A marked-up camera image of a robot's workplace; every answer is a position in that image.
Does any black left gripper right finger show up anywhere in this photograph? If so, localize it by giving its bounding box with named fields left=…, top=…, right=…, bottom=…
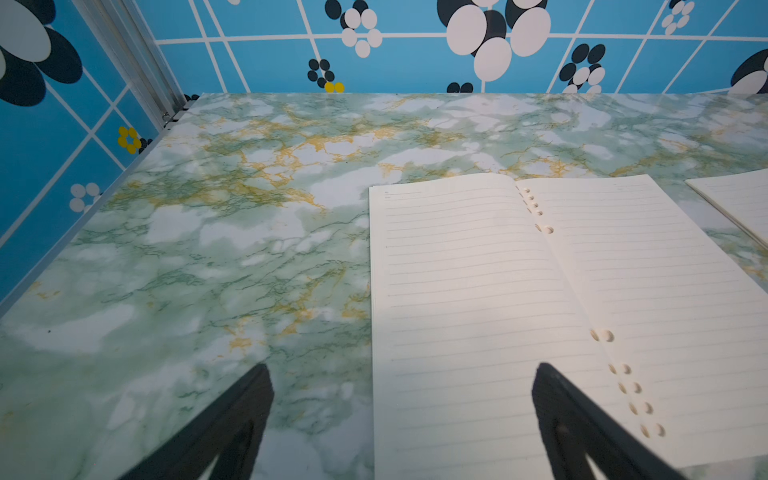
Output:
left=532, top=363, right=683, bottom=480

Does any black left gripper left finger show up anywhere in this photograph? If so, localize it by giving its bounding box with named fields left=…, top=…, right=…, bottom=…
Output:
left=122, top=364, right=274, bottom=479

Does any green cover notebook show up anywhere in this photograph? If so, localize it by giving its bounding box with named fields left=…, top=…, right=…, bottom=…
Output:
left=369, top=174, right=767, bottom=479

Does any orange cover notebook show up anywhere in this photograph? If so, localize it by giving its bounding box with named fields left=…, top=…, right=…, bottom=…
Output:
left=685, top=169, right=768, bottom=248

